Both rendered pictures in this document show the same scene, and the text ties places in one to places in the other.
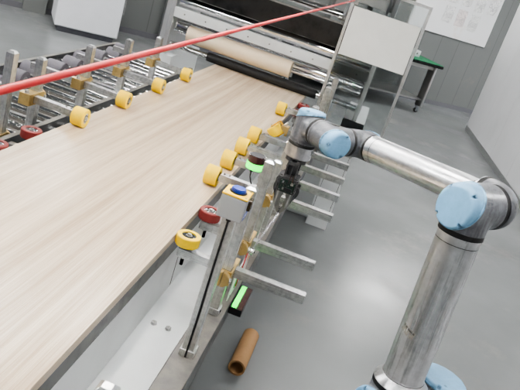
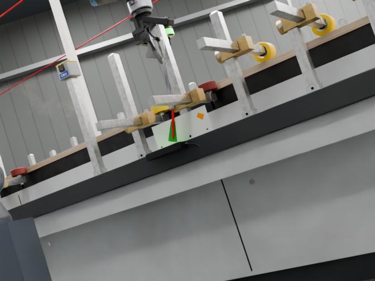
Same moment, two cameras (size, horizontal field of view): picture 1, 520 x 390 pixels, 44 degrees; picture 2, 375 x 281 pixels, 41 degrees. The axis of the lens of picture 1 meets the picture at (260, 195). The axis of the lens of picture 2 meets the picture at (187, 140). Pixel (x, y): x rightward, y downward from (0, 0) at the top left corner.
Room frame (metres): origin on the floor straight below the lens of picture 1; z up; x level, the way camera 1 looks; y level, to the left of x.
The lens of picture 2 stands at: (2.89, -1.73, 0.54)
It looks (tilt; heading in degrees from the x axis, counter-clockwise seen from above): 5 degrees up; 116
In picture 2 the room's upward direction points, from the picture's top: 18 degrees counter-clockwise
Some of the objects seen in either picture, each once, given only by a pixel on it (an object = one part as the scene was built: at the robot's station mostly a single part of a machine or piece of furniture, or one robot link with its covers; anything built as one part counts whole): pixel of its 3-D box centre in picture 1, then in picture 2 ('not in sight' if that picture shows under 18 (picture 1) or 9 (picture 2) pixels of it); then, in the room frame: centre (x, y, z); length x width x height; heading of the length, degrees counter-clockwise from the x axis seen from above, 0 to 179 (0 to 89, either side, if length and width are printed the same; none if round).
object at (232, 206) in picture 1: (234, 204); (68, 71); (1.58, 0.06, 1.18); 0.07 x 0.07 x 0.08; 84
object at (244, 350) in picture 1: (244, 350); not in sight; (2.67, -0.16, 0.04); 0.30 x 0.08 x 0.08; 174
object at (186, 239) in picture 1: (185, 248); (162, 116); (1.89, 0.17, 0.85); 0.08 x 0.08 x 0.11
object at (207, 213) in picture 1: (206, 223); (210, 96); (2.14, 0.15, 0.85); 0.08 x 0.08 x 0.11
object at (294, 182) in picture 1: (290, 174); (145, 28); (2.07, -0.08, 1.15); 0.09 x 0.08 x 0.12; 174
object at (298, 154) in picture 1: (299, 151); (139, 6); (2.08, -0.08, 1.23); 0.10 x 0.09 x 0.05; 84
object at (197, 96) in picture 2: (244, 241); (187, 100); (2.11, 0.00, 0.84); 0.13 x 0.06 x 0.05; 174
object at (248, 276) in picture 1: (241, 274); (135, 122); (1.87, -0.02, 0.84); 0.43 x 0.03 x 0.04; 84
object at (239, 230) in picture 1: (230, 254); (129, 107); (1.84, 0.03, 0.91); 0.03 x 0.03 x 0.48; 84
